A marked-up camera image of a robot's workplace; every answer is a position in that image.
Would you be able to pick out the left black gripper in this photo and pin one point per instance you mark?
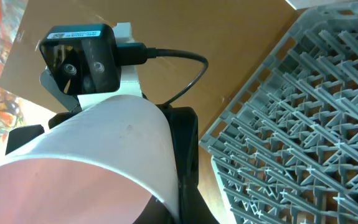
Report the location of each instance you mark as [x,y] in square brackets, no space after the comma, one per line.
[185,146]

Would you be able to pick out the pink plastic cup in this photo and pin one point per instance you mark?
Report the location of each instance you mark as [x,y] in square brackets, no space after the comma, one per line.
[61,191]

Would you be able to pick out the grey plastic dishwasher rack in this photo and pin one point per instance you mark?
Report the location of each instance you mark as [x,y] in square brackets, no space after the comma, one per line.
[285,149]

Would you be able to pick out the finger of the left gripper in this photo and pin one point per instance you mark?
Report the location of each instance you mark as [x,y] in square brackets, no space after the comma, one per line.
[22,135]

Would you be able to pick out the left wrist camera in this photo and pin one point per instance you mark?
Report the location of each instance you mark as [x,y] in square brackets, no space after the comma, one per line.
[82,58]

